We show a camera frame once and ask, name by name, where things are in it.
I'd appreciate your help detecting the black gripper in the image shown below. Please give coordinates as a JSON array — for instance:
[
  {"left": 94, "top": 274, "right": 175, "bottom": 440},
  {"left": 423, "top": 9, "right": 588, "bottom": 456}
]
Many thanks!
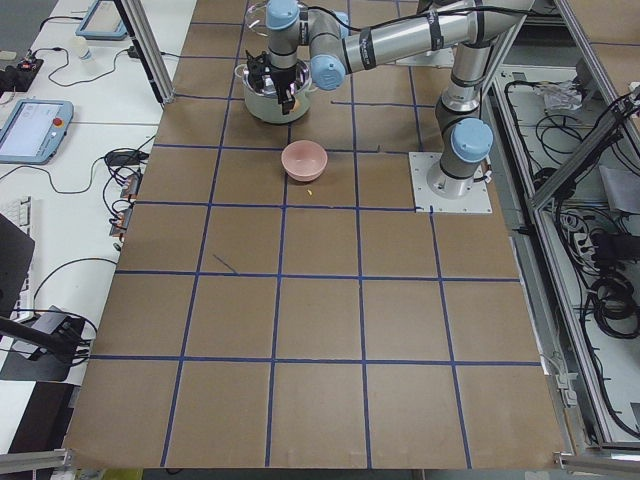
[{"left": 270, "top": 66, "right": 297, "bottom": 115}]

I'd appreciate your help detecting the glass pot lid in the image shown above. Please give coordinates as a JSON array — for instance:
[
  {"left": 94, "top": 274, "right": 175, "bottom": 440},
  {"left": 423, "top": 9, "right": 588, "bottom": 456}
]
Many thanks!
[{"left": 245, "top": 1, "right": 269, "bottom": 37}]

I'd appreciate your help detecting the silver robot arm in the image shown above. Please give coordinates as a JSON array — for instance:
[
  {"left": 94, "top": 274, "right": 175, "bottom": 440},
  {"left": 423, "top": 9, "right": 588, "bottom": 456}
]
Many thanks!
[{"left": 266, "top": 1, "right": 532, "bottom": 180}]

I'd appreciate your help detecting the pink bowl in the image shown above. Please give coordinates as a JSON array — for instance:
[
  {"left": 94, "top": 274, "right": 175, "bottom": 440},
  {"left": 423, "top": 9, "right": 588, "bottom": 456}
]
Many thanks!
[{"left": 281, "top": 140, "right": 328, "bottom": 182}]

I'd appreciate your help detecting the black power adapter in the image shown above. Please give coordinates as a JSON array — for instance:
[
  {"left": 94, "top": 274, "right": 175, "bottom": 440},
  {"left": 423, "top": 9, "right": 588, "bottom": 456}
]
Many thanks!
[{"left": 104, "top": 149, "right": 149, "bottom": 167}]

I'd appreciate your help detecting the far blue teach pendant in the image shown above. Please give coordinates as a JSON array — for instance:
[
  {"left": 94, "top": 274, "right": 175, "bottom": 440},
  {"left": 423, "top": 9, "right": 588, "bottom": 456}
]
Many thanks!
[{"left": 75, "top": 0, "right": 127, "bottom": 41}]

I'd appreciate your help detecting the blue teach pendant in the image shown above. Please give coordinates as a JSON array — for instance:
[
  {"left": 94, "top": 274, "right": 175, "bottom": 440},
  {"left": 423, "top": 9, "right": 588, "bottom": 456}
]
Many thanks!
[
  {"left": 1, "top": 99, "right": 74, "bottom": 165},
  {"left": 75, "top": 0, "right": 127, "bottom": 41}
]

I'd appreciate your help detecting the white plastic cup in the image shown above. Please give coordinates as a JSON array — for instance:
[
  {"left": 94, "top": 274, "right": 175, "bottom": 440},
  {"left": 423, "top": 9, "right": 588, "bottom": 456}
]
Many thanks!
[{"left": 73, "top": 36, "right": 93, "bottom": 63}]

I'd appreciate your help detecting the near blue teach pendant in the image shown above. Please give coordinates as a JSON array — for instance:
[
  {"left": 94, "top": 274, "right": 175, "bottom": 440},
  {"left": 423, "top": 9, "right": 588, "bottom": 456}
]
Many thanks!
[{"left": 1, "top": 99, "right": 74, "bottom": 165}]

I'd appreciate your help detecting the white keyboard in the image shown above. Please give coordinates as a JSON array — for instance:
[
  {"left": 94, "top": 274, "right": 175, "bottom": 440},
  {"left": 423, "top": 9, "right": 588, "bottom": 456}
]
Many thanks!
[{"left": 1, "top": 196, "right": 34, "bottom": 238}]

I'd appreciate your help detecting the aluminium frame post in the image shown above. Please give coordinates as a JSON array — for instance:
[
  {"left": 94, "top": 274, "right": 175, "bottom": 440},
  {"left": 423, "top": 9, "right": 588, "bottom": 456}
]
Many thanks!
[{"left": 114, "top": 0, "right": 175, "bottom": 106}]

